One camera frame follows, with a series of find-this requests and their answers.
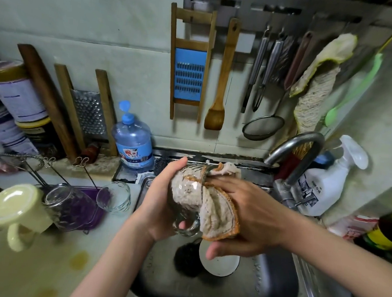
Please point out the person's left hand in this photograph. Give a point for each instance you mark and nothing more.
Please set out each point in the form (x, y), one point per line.
(154, 210)

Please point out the person's right hand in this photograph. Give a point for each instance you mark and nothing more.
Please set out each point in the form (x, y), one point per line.
(261, 220)

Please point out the small clear glass cup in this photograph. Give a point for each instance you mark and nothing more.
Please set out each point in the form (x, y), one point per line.
(184, 186)

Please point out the beige dish cloth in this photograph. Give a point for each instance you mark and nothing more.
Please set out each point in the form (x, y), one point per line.
(215, 214)

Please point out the yellow mug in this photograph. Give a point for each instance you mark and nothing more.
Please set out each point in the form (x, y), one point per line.
(17, 208)

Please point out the person's left forearm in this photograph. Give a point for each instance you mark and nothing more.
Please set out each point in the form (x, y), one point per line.
(113, 264)

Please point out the person's right forearm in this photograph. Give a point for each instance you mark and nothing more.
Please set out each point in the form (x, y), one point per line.
(348, 259)

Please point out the dark scouring pad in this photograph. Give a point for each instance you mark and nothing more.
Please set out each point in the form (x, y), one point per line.
(163, 163)

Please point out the purple plastic tray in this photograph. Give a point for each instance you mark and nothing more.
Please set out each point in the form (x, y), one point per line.
(96, 210)

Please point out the red container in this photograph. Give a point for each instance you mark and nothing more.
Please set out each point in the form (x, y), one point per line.
(287, 167)

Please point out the white plate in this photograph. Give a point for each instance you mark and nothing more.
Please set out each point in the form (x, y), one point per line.
(221, 264)

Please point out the small blue water bottle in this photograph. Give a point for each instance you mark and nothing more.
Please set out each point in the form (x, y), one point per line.
(133, 139)

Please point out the white spray bottle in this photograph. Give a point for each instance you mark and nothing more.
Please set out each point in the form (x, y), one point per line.
(326, 181)

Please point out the metal faucet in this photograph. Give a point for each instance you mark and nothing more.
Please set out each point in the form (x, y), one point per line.
(295, 146)

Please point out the blue capped bottle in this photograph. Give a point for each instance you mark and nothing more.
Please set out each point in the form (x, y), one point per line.
(324, 158)

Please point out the pink and white plastic bag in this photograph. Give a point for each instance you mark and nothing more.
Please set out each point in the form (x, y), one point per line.
(350, 226)

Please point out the mesh strainer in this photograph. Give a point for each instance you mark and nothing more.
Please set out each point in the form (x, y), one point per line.
(263, 128)

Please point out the wooden framed metal grater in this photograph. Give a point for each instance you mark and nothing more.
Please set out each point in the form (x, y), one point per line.
(89, 113)

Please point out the dark bottle with yellow label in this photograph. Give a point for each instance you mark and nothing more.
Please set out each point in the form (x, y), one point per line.
(384, 231)

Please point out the wooden slicer with blue blade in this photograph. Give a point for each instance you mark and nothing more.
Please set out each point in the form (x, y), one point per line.
(189, 73)

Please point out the metal peeler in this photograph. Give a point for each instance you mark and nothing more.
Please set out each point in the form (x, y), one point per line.
(256, 71)
(268, 68)

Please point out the wooden spatula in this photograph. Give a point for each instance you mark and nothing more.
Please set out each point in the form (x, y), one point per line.
(222, 75)

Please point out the hanging loofah sponge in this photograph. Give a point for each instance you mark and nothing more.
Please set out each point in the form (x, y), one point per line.
(319, 81)

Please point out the wooden rolling pin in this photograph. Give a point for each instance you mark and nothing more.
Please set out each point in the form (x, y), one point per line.
(46, 101)

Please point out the stack of labelled tin cans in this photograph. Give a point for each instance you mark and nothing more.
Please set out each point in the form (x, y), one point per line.
(12, 112)

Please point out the wall mounted metal utensil rack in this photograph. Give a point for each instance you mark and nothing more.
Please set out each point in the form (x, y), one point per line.
(297, 7)

